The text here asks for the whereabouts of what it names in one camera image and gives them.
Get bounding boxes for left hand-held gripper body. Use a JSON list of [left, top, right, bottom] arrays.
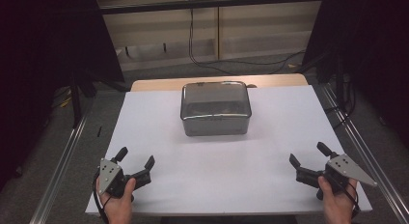
[[97, 157, 152, 199]]

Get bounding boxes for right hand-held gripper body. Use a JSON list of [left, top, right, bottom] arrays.
[[294, 153, 378, 201]]

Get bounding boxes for clear plastic box with lid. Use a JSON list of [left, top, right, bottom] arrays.
[[179, 80, 253, 137]]

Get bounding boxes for person's left hand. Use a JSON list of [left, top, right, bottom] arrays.
[[95, 177, 138, 220]]

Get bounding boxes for person's right hand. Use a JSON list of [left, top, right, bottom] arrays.
[[316, 175, 359, 222]]

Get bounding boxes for white board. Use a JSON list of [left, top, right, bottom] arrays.
[[85, 84, 373, 217]]

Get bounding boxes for black metal stand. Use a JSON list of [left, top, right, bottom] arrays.
[[332, 53, 356, 113], [69, 68, 97, 129]]

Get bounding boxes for yellow floor object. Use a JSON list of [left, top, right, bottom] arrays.
[[58, 96, 73, 109]]

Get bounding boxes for wooden table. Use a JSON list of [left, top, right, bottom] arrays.
[[129, 72, 310, 93]]

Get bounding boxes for black curtain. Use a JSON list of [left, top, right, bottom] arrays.
[[301, 0, 409, 150], [0, 0, 125, 191]]

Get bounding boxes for black horizontal bar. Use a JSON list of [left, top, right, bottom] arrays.
[[98, 0, 324, 15]]

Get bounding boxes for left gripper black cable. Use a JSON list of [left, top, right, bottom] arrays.
[[92, 171, 113, 224]]

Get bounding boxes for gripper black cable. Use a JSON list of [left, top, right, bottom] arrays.
[[342, 183, 362, 220], [92, 171, 113, 224]]

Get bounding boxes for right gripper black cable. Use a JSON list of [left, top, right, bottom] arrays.
[[342, 183, 362, 220]]

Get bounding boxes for aluminium rail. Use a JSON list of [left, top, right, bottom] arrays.
[[320, 83, 409, 224], [28, 99, 95, 224]]

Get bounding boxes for black floor cables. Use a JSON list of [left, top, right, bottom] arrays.
[[323, 78, 357, 130]]

